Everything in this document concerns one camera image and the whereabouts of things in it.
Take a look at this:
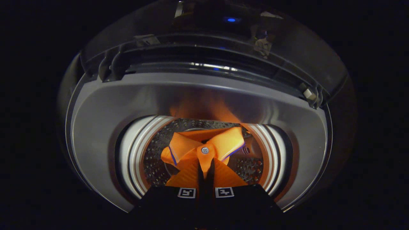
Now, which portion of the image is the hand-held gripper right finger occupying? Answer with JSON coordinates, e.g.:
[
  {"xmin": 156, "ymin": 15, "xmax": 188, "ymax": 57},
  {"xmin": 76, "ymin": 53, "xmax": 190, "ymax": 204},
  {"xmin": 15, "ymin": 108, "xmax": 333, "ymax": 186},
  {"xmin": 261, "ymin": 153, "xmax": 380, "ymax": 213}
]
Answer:
[{"xmin": 207, "ymin": 158, "xmax": 285, "ymax": 230}]

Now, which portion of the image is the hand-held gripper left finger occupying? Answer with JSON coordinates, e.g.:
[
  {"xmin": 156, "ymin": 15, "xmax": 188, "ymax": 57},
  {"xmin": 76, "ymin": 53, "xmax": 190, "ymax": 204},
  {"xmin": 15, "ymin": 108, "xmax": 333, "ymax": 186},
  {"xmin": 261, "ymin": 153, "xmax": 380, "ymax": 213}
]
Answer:
[{"xmin": 129, "ymin": 159, "xmax": 205, "ymax": 230}]

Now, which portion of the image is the yellow polo shirt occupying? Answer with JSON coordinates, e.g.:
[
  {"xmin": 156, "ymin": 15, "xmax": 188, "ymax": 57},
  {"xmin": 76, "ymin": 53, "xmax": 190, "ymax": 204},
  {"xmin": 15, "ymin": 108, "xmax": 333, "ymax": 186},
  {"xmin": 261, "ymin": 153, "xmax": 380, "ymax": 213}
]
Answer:
[{"xmin": 160, "ymin": 126, "xmax": 246, "ymax": 180}]

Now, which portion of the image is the grey washing machine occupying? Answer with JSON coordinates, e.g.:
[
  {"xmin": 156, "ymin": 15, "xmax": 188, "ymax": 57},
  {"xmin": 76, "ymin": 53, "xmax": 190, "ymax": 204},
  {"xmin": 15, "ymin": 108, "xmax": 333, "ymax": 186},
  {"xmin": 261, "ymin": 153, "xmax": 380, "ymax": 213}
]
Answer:
[{"xmin": 64, "ymin": 71, "xmax": 333, "ymax": 214}]

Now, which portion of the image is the dark glass washing machine lid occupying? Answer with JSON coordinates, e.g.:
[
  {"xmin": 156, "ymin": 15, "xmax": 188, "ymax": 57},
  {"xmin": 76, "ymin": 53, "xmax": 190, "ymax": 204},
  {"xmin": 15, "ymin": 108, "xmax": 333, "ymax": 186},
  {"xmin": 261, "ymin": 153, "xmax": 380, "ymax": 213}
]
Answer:
[{"xmin": 79, "ymin": 0, "xmax": 349, "ymax": 110}]

